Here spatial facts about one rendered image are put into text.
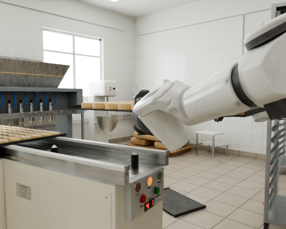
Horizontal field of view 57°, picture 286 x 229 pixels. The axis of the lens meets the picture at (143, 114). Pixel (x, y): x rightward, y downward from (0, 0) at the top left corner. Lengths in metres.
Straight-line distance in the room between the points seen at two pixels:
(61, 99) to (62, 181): 0.74
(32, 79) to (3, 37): 3.47
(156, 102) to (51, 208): 0.84
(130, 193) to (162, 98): 0.55
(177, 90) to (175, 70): 5.41
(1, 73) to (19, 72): 0.10
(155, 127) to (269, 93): 0.24
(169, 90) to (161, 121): 0.07
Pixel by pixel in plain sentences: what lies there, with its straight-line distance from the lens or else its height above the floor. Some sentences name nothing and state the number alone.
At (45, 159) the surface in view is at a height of 0.87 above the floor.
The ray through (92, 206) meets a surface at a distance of 1.02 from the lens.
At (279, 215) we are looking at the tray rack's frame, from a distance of 2.58.
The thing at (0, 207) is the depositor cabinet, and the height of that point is 0.60.
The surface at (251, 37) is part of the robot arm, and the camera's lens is 0.39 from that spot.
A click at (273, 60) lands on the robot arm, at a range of 0.37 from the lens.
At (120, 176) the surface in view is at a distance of 0.91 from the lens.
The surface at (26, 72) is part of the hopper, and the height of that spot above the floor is 1.26.
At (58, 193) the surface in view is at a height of 0.75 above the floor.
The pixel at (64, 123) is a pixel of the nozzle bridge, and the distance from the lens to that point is 1.82.
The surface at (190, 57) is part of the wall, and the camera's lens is 5.69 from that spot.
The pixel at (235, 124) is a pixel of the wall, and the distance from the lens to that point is 5.21.
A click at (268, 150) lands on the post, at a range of 2.30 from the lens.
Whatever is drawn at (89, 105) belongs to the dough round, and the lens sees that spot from 0.96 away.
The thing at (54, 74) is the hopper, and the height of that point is 1.26.
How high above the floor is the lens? 1.15
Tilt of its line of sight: 5 degrees down
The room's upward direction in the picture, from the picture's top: straight up
